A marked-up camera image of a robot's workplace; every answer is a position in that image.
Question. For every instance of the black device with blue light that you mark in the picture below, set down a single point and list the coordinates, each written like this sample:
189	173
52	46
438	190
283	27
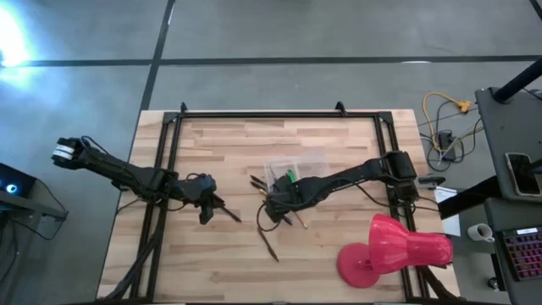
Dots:
21	180

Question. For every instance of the black metal table frame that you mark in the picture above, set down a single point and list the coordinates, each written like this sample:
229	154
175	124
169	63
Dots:
275	114

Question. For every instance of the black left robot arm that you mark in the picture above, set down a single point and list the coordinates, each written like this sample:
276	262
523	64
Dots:
127	171

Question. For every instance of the black pole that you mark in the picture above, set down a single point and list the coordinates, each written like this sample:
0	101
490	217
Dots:
518	80

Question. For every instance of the black power adapter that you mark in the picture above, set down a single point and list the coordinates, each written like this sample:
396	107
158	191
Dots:
446	142

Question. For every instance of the grey metal stand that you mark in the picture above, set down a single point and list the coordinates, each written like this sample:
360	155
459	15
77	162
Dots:
29	207

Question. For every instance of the backlit keyboard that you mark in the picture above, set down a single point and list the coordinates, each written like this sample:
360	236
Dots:
525	254

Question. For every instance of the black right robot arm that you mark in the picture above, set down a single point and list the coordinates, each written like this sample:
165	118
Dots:
360	171

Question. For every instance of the yellow pen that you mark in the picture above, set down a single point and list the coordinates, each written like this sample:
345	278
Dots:
301	220

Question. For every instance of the white paper sheet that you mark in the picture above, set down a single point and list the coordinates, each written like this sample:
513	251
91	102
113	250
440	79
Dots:
454	226

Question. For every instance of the white cup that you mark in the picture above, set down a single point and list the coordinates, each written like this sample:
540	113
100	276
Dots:
478	232

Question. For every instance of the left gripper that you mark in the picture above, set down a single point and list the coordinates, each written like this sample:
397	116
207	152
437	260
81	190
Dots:
199	188

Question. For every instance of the clear plastic supply box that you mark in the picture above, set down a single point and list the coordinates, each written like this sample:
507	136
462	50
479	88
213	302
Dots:
313	163

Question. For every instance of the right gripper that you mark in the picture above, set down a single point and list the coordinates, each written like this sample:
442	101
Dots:
283	197

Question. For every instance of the caster wheel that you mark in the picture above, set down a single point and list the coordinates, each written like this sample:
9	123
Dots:
493	284

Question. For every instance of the black diagonal bar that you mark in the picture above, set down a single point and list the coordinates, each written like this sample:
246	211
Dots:
466	199

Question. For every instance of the green marker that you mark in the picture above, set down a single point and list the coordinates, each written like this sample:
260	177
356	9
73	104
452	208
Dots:
291	175

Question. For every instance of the black smartphone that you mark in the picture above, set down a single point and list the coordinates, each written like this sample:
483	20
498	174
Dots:
523	173

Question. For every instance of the dark grey desk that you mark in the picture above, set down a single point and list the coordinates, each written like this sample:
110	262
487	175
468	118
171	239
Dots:
504	127

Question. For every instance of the black frame clamp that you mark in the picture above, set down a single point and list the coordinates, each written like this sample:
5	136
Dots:
340	108
183	108

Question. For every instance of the pink desk lamp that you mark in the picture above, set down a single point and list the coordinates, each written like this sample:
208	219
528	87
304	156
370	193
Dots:
394	245

